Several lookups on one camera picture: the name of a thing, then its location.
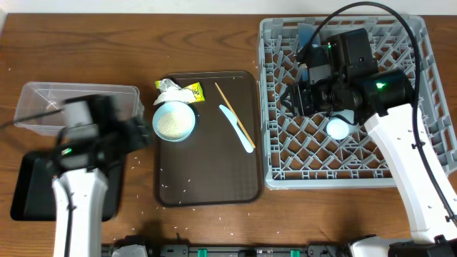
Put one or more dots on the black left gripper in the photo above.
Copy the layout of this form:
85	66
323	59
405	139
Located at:
133	130

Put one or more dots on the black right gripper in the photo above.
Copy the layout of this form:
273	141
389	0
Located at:
301	104

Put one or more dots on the light blue rice bowl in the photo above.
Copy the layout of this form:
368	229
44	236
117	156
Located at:
174	121

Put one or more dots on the light blue plastic cup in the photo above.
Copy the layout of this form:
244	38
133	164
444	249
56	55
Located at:
341	124

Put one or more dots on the yellow foil wrapper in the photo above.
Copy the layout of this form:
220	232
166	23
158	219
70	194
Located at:
170	91

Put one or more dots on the dark blue plate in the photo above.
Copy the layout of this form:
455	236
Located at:
305	31

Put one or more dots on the wooden chopstick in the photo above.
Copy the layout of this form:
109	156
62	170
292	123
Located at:
240	125

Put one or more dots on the light blue plastic knife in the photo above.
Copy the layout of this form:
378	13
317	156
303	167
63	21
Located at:
234	122

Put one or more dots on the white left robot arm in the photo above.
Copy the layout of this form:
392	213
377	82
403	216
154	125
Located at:
92	141

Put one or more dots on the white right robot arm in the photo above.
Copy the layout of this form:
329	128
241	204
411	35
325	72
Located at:
392	118

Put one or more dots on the grey dishwasher rack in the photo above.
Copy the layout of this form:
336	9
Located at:
297	152

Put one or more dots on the black waste tray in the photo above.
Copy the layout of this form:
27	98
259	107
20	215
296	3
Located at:
34	197

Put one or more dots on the dark brown serving tray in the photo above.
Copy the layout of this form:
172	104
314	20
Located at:
211	166

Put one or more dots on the clear plastic bin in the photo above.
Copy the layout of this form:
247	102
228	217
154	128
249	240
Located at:
41	104

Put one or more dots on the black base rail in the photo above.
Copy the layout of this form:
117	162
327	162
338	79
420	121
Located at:
218	251

